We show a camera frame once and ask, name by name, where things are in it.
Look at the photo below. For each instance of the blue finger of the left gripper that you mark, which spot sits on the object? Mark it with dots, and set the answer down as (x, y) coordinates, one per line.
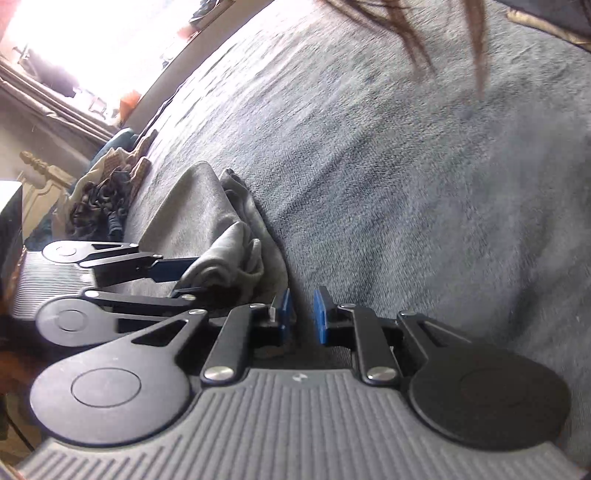
(119, 269)
(117, 303)

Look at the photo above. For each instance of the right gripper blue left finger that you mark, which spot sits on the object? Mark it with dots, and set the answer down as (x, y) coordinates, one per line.
(246, 328)

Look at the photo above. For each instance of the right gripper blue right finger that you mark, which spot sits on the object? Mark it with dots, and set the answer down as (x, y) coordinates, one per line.
(358, 329)

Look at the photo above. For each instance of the grey sweatshirt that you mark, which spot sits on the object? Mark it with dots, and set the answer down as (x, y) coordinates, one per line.
(214, 220)

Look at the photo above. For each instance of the black white plaid shirt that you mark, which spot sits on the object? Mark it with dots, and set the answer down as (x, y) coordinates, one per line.
(100, 213)

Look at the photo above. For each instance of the cream carved headboard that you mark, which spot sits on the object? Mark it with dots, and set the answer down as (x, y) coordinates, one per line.
(43, 184)

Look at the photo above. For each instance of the beige checked garment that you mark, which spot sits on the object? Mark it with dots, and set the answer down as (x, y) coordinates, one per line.
(140, 163)

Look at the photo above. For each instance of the teal blue duvet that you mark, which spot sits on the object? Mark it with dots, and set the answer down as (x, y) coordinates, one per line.
(124, 139)

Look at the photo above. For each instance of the orange bag on sill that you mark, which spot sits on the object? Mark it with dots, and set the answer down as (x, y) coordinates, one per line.
(127, 104)

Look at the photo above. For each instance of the grey bed sheet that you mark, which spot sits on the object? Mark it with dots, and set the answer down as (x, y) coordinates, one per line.
(397, 189)

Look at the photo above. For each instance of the grey window curtain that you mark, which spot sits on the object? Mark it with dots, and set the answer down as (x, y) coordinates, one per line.
(51, 108)

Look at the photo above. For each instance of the coat on rack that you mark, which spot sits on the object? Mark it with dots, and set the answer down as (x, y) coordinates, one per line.
(52, 76)

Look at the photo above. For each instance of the person's brown hair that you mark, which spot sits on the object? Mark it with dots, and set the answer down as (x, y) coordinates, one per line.
(394, 17)

